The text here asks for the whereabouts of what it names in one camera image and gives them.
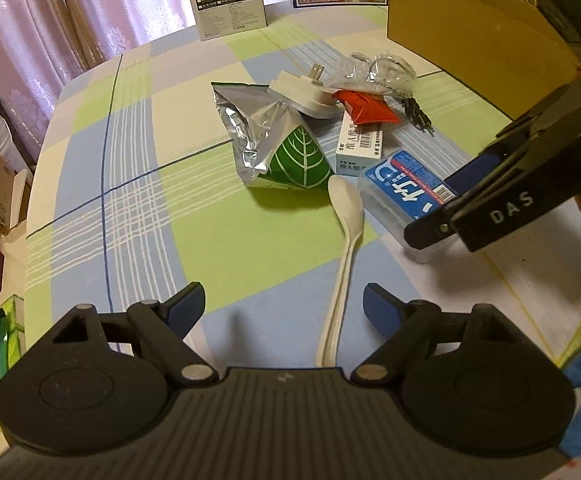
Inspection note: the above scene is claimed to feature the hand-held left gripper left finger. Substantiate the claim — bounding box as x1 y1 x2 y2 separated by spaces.
45 282 218 389

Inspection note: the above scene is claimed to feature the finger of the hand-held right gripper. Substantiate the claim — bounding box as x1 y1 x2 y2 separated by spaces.
443 80 581 207
403 107 581 254

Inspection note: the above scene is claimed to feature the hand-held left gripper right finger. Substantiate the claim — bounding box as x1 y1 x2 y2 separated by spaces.
351 282 536 388

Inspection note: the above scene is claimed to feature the clear case with blue label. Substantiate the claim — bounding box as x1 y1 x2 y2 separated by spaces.
358 149 459 265

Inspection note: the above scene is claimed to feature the white plastic spoon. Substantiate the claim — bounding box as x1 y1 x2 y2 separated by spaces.
315 175 365 368

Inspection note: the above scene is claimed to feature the brown cardboard box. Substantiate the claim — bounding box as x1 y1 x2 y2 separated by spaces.
387 0 581 121

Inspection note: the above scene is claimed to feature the white medicine carton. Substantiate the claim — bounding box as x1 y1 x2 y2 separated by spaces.
335 110 387 177

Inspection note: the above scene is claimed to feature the red snack packet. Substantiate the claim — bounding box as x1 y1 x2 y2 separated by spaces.
331 89 402 126

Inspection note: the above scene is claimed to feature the silver green leaf snack bag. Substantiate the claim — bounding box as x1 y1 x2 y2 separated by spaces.
210 81 339 192

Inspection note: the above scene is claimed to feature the checked green blue tablecloth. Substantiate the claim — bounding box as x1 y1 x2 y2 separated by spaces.
23 7 581 391

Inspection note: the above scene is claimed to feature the clear plastic bag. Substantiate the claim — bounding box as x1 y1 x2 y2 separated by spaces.
328 51 419 98

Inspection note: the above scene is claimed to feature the white power adapter plug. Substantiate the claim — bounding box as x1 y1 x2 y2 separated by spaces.
268 62 344 120

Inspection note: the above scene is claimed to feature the white product box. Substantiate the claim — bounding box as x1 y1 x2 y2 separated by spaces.
180 0 270 42

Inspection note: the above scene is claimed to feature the pink sheer curtain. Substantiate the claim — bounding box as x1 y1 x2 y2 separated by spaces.
0 0 196 161

